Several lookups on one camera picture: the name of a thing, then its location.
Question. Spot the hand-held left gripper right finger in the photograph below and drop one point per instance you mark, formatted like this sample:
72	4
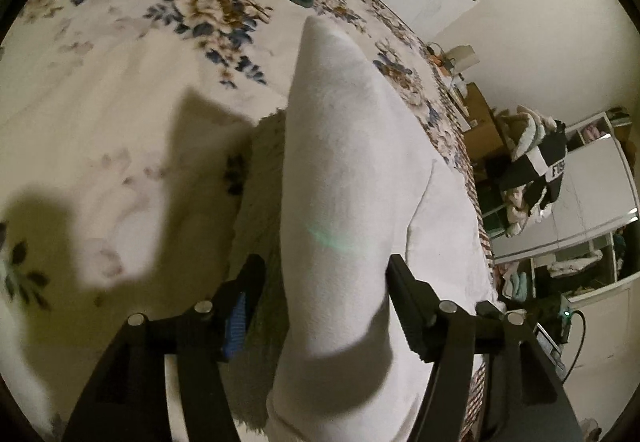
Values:
406	304

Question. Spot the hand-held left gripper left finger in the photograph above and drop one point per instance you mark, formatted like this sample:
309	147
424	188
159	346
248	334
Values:
235	327

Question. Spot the white pants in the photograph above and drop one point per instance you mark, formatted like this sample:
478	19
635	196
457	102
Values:
340	172

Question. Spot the folded grey fleece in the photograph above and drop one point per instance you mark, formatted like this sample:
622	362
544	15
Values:
260	157

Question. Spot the black and white jacket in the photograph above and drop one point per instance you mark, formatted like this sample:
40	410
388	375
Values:
537	167

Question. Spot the large cardboard box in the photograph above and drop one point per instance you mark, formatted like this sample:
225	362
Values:
482	122

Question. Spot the white wardrobe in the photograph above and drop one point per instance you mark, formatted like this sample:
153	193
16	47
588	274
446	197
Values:
590	202

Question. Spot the white nightstand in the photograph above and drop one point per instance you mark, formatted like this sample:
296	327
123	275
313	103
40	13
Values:
452	94

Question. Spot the floral printed blanket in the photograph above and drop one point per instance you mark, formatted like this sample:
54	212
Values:
110	112

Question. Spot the white cylinder lamp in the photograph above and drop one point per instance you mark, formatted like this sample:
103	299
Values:
462	58

